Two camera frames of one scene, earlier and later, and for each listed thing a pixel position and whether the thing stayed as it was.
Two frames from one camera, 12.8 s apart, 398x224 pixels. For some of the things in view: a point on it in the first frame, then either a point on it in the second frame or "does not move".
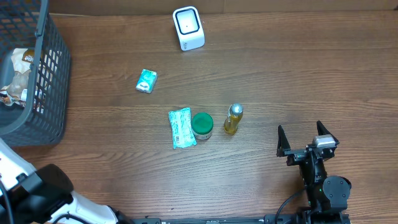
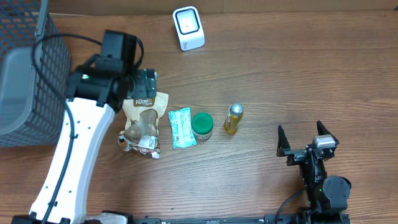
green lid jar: x=202 y=126 does not move
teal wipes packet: x=181 y=127 does not move
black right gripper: x=296 y=155 does not move
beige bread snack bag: x=15 y=93 -> x=140 y=130
